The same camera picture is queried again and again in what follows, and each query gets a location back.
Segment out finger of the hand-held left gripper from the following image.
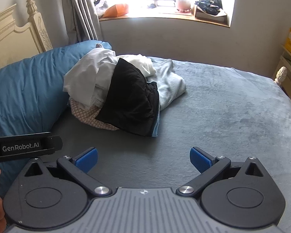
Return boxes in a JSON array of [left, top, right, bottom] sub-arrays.
[[48, 136, 63, 151]]

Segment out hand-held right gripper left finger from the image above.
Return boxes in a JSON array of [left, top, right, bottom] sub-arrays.
[[24, 147, 111, 197]]

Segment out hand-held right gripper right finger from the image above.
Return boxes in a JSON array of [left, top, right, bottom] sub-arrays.
[[177, 147, 263, 197]]

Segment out black t-shirt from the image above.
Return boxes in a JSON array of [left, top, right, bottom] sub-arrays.
[[95, 58, 160, 137]]

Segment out dark crumpled clothes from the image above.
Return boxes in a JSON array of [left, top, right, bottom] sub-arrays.
[[195, 0, 223, 15]]

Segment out checked beige garment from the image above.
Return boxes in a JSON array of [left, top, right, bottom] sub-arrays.
[[69, 97, 119, 131]]

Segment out light blue garment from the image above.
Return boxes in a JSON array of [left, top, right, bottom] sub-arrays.
[[150, 116, 159, 137]]

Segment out white shirt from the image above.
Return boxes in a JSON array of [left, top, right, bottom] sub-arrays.
[[63, 47, 117, 110]]

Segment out light grey sweatshirt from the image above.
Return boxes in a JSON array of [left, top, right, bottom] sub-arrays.
[[147, 58, 187, 112]]

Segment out cream fluffy garment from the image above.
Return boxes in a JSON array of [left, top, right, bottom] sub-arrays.
[[121, 55, 157, 78]]

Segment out cream carved headboard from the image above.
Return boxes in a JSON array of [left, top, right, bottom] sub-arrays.
[[0, 0, 54, 74]]

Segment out carved bedpost finial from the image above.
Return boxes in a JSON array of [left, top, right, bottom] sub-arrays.
[[275, 66, 288, 86]]

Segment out grey curtain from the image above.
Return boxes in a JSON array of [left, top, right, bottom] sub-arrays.
[[58, 0, 102, 48]]

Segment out white plastic bag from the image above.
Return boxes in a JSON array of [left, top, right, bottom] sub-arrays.
[[94, 0, 109, 18]]

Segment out open cardboard box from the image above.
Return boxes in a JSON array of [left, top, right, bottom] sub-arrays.
[[193, 3, 230, 25]]

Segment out orange bag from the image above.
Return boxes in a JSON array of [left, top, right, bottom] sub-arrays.
[[103, 3, 129, 18]]

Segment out wooden window sill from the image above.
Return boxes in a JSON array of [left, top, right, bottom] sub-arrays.
[[99, 12, 231, 28]]

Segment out pink pot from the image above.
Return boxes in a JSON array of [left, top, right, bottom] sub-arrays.
[[176, 0, 193, 12]]

